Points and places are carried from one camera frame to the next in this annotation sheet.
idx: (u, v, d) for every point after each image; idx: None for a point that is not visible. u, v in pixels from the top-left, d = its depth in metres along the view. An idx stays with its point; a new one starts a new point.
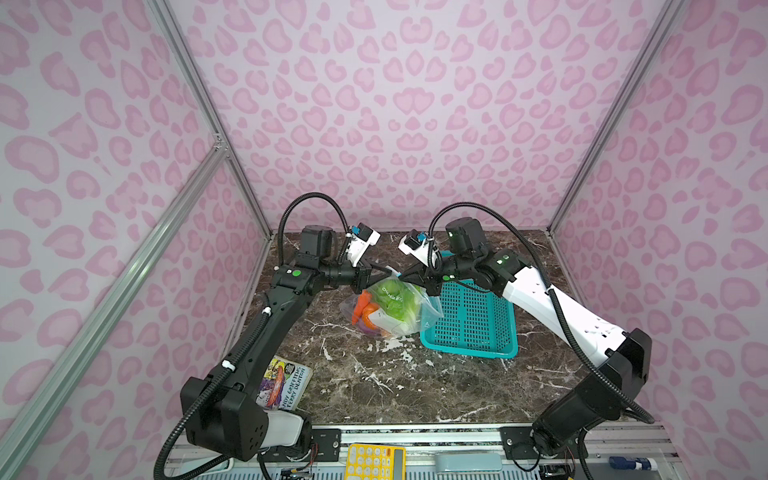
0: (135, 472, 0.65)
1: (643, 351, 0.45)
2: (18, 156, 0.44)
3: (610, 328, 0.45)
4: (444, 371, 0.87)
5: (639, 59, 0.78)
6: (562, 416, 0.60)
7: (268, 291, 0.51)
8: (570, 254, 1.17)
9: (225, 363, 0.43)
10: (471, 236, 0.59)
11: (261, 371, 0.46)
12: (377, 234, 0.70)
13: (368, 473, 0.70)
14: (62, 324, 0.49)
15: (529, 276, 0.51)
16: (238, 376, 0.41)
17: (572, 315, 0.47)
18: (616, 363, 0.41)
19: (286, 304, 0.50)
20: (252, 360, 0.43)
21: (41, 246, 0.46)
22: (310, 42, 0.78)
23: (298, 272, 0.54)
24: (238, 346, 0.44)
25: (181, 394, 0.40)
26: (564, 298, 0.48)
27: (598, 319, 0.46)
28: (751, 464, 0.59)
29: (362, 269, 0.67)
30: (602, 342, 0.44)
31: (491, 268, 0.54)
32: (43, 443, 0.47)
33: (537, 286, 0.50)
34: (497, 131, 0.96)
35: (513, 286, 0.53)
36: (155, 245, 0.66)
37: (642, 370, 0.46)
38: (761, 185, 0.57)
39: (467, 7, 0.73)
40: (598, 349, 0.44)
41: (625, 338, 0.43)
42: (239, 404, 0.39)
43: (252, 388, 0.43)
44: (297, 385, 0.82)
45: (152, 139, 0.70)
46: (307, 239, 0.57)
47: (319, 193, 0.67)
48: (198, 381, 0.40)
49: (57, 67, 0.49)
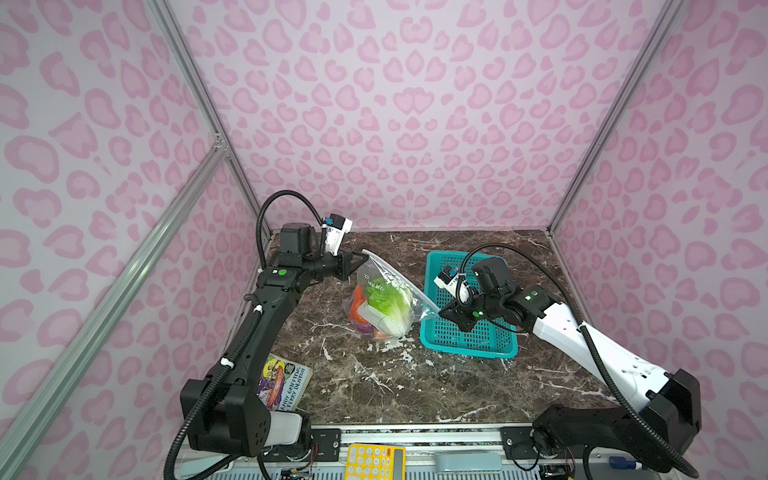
0: (135, 472, 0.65)
1: (690, 395, 0.42)
2: (18, 156, 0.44)
3: (651, 368, 0.43)
4: (445, 371, 0.87)
5: (639, 60, 0.78)
6: (576, 429, 0.58)
7: (256, 292, 0.52)
8: (570, 254, 1.17)
9: (222, 362, 0.43)
10: (496, 272, 0.61)
11: (260, 366, 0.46)
12: (350, 222, 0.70)
13: (368, 473, 0.70)
14: (61, 324, 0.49)
15: (559, 312, 0.51)
16: (238, 372, 0.42)
17: (606, 353, 0.45)
18: (660, 407, 0.39)
19: (276, 301, 0.51)
20: (250, 356, 0.44)
21: (41, 246, 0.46)
22: (310, 42, 0.78)
23: (284, 271, 0.56)
24: (233, 344, 0.45)
25: (181, 396, 0.40)
26: (598, 335, 0.47)
27: (636, 358, 0.44)
28: (751, 464, 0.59)
29: (344, 255, 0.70)
30: (642, 382, 0.41)
31: (519, 304, 0.55)
32: (43, 443, 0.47)
33: (568, 323, 0.50)
34: (497, 131, 0.96)
35: (543, 322, 0.53)
36: (154, 245, 0.66)
37: (693, 417, 0.43)
38: (761, 185, 0.57)
39: (467, 7, 0.73)
40: (639, 390, 0.42)
41: (668, 379, 0.41)
42: (243, 397, 0.39)
43: (253, 384, 0.44)
44: (297, 385, 0.82)
45: (152, 139, 0.70)
46: (287, 237, 0.58)
47: (290, 193, 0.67)
48: (197, 383, 0.41)
49: (57, 67, 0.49)
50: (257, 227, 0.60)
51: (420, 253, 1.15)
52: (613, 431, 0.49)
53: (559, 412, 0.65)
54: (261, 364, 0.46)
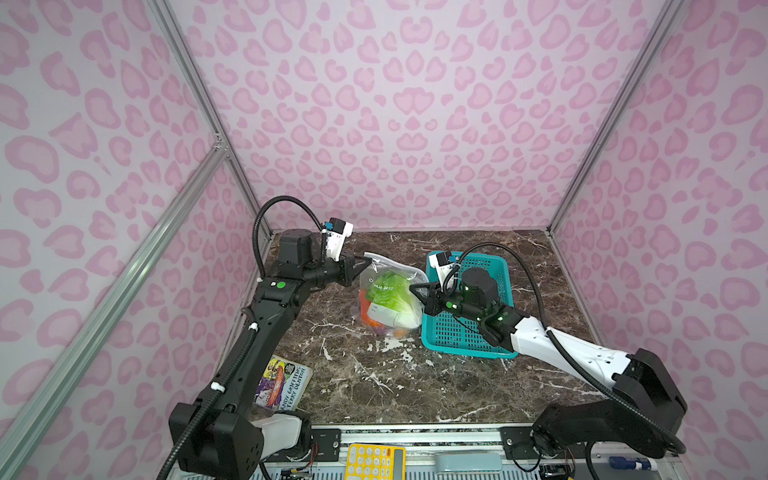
0: (135, 472, 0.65)
1: (655, 372, 0.45)
2: (18, 156, 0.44)
3: (613, 353, 0.46)
4: (444, 371, 0.87)
5: (639, 59, 0.78)
6: (573, 426, 0.59)
7: (253, 307, 0.50)
8: (570, 254, 1.17)
9: (213, 385, 0.41)
10: (487, 291, 0.60)
11: (252, 389, 0.45)
12: (351, 226, 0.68)
13: (368, 473, 0.70)
14: (61, 325, 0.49)
15: (529, 324, 0.57)
16: (229, 397, 0.40)
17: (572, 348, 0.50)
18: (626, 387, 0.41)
19: (272, 318, 0.49)
20: (242, 378, 0.42)
21: (41, 246, 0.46)
22: (310, 42, 0.78)
23: (282, 283, 0.54)
24: (226, 365, 0.43)
25: (170, 420, 0.38)
26: (564, 335, 0.52)
27: (599, 348, 0.48)
28: (751, 464, 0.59)
29: (346, 261, 0.63)
30: (606, 367, 0.45)
31: (496, 328, 0.60)
32: (43, 443, 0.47)
33: (536, 332, 0.55)
34: (497, 131, 0.96)
35: (517, 337, 0.58)
36: (154, 245, 0.66)
37: (669, 394, 0.44)
38: (761, 184, 0.57)
39: (467, 7, 0.73)
40: (605, 374, 0.45)
41: (630, 361, 0.44)
42: (232, 425, 0.38)
43: (244, 407, 0.42)
44: (297, 385, 0.82)
45: (152, 139, 0.70)
46: (287, 246, 0.55)
47: (285, 197, 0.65)
48: (186, 406, 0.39)
49: (57, 67, 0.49)
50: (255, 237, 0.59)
51: (420, 253, 1.15)
52: (606, 423, 0.50)
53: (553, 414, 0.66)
54: (254, 385, 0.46)
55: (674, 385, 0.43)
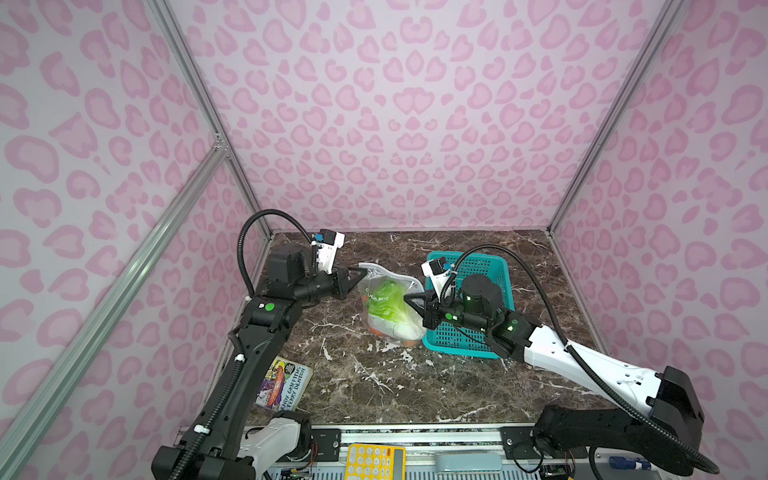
0: (135, 472, 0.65)
1: (686, 393, 0.43)
2: (18, 156, 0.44)
3: (642, 372, 0.44)
4: (445, 371, 0.87)
5: (639, 59, 0.78)
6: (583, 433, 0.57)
7: (240, 335, 0.47)
8: (570, 254, 1.17)
9: (197, 428, 0.39)
10: (491, 300, 0.55)
11: (241, 425, 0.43)
12: (342, 236, 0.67)
13: (368, 472, 0.70)
14: (61, 325, 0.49)
15: (544, 336, 0.52)
16: (214, 438, 0.38)
17: (598, 365, 0.46)
18: (664, 413, 0.39)
19: (260, 347, 0.46)
20: (228, 417, 0.40)
21: (41, 246, 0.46)
22: (310, 42, 0.78)
23: (271, 304, 0.51)
24: (211, 404, 0.41)
25: (153, 467, 0.36)
26: (583, 347, 0.49)
27: (626, 365, 0.45)
28: (751, 464, 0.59)
29: (339, 273, 0.60)
30: (639, 390, 0.42)
31: (506, 339, 0.55)
32: (43, 443, 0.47)
33: (554, 346, 0.50)
34: (497, 131, 0.96)
35: (531, 351, 0.53)
36: (154, 245, 0.66)
37: (694, 409, 0.44)
38: (760, 184, 0.57)
39: (467, 7, 0.73)
40: (638, 398, 0.42)
41: (660, 380, 0.42)
42: (218, 469, 0.36)
43: (231, 448, 0.40)
44: (297, 385, 0.82)
45: (152, 139, 0.70)
46: (275, 266, 0.52)
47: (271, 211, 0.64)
48: (171, 449, 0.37)
49: (57, 67, 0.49)
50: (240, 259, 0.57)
51: (420, 253, 1.15)
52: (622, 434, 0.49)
53: (560, 418, 0.64)
54: (243, 421, 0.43)
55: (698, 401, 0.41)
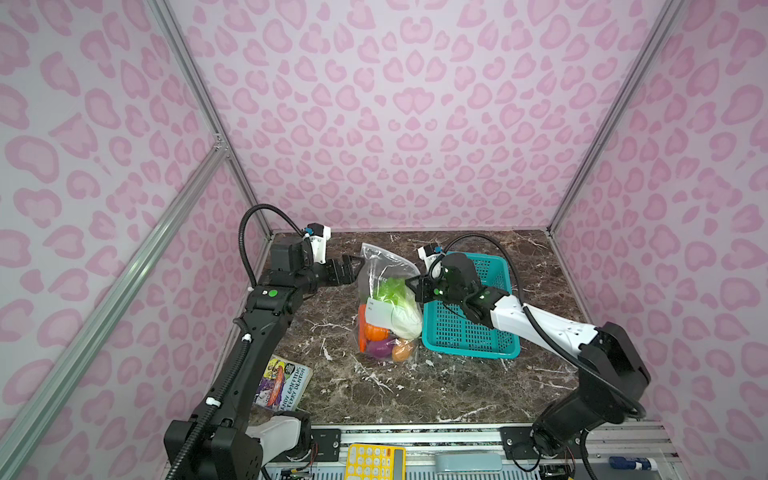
0: (135, 472, 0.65)
1: (618, 344, 0.48)
2: (18, 156, 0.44)
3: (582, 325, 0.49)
4: (445, 371, 0.87)
5: (639, 59, 0.78)
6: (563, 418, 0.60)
7: (245, 318, 0.49)
8: (570, 254, 1.17)
9: (208, 400, 0.41)
10: (463, 270, 0.65)
11: (248, 402, 0.44)
12: (329, 229, 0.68)
13: (368, 473, 0.70)
14: (61, 324, 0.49)
15: (509, 300, 0.59)
16: (225, 411, 0.40)
17: (545, 320, 0.52)
18: (593, 355, 0.44)
19: (266, 328, 0.48)
20: (238, 391, 0.42)
21: (42, 246, 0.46)
22: (310, 42, 0.78)
23: (274, 291, 0.53)
24: (221, 379, 0.43)
25: (164, 439, 0.37)
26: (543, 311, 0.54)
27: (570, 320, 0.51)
28: (751, 464, 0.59)
29: (336, 261, 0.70)
30: (575, 338, 0.48)
31: (476, 304, 0.63)
32: (43, 443, 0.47)
33: (515, 307, 0.57)
34: (497, 131, 0.96)
35: (497, 313, 0.60)
36: (155, 245, 0.66)
37: (632, 364, 0.47)
38: (761, 184, 0.57)
39: (467, 7, 0.73)
40: (572, 344, 0.48)
41: (597, 332, 0.47)
42: (231, 439, 0.37)
43: (241, 421, 0.41)
44: (297, 385, 0.82)
45: (152, 139, 0.70)
46: (278, 254, 0.55)
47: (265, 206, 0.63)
48: (182, 423, 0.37)
49: (56, 67, 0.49)
50: (243, 247, 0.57)
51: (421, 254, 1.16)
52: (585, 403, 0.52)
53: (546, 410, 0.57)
54: (251, 398, 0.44)
55: (638, 355, 0.45)
